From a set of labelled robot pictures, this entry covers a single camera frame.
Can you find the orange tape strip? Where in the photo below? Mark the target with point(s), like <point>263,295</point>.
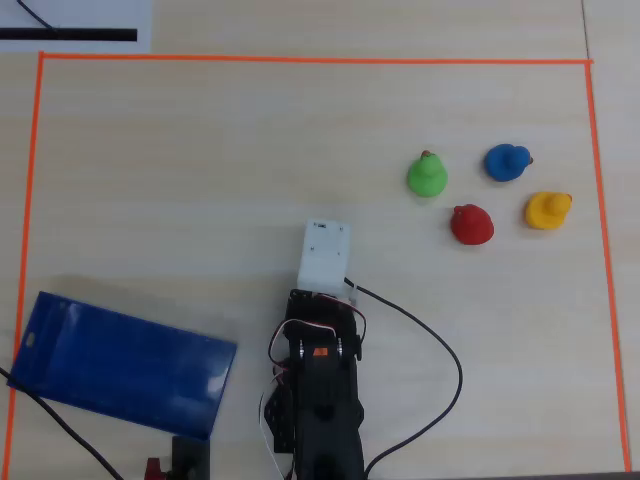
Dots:
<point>310,59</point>
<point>22,270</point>
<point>606,260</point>

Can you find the yellow rubber duck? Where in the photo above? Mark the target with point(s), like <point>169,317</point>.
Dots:
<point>545,211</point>

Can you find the white camera box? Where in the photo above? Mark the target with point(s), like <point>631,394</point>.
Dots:
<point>324,255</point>

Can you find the green rubber duck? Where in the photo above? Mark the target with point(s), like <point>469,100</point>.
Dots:
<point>426,177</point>

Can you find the white paper sheet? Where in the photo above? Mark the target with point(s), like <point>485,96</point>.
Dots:
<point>100,12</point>

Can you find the red rubber duck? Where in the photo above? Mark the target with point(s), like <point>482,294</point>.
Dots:
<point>474,226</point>

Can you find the blue rubber duck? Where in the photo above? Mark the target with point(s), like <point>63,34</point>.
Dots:
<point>504,162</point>

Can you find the black flat bar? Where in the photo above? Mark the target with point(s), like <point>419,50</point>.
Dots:
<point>90,35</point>

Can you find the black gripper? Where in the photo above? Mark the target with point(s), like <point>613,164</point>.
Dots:
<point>306,301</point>

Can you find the blue plastic box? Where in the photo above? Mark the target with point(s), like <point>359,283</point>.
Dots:
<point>120,365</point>

